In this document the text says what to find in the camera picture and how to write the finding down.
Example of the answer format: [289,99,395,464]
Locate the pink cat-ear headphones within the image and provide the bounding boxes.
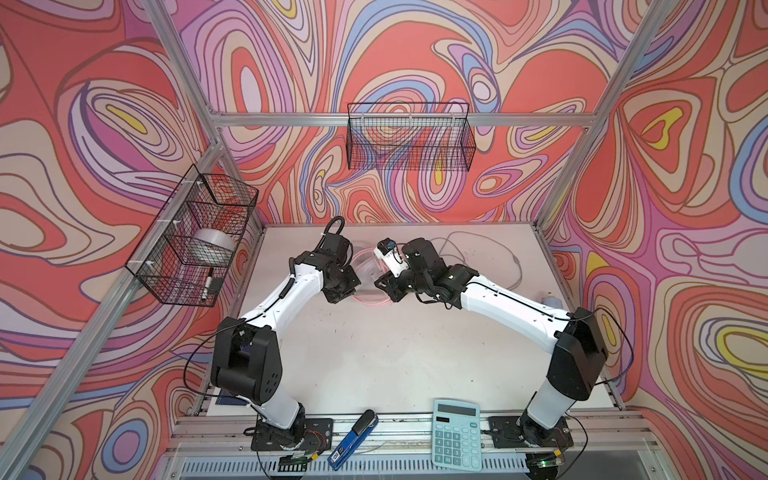
[351,247,391,307]

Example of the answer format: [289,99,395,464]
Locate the grey headphone cable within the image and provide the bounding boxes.
[429,231,524,289]

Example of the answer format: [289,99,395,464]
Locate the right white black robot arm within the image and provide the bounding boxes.
[374,237,607,431]

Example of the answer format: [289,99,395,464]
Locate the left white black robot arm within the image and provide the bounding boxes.
[210,233,360,430]

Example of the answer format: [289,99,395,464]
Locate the grey tape roll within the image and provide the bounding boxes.
[189,228,236,267]

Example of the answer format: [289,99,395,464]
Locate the black marker in basket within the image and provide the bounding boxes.
[200,267,214,302]

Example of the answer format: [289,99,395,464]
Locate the teal calculator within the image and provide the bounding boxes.
[431,399,482,472]

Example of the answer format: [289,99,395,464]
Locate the blue black stapler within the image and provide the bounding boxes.
[328,409,379,471]

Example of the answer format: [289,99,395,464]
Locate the dark blue booklet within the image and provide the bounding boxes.
[216,390,248,406]

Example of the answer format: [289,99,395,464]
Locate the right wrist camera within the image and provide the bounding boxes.
[374,238,408,278]

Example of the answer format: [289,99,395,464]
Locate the rear black wire basket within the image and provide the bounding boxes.
[346,100,476,172]

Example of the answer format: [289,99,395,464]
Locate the black wire basket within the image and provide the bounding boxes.
[125,165,259,307]
[346,100,476,172]

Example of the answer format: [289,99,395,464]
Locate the left black wire basket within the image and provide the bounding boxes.
[125,165,259,307]

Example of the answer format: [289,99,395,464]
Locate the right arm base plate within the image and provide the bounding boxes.
[487,414,574,451]

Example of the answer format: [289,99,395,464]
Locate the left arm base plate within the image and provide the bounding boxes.
[245,417,334,452]

